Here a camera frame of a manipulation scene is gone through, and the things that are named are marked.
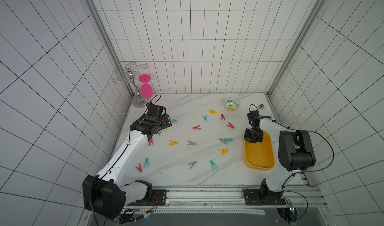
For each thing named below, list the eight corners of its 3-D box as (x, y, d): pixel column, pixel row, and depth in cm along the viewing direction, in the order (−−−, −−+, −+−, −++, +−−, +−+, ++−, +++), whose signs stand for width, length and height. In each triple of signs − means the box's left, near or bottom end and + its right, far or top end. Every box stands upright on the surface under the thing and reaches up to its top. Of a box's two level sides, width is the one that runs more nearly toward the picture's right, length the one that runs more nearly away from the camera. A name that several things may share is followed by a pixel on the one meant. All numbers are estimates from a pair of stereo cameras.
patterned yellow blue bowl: (224, 110, 111) (225, 106, 108) (223, 101, 117) (224, 97, 113) (239, 110, 111) (240, 106, 108) (236, 101, 117) (238, 97, 113)
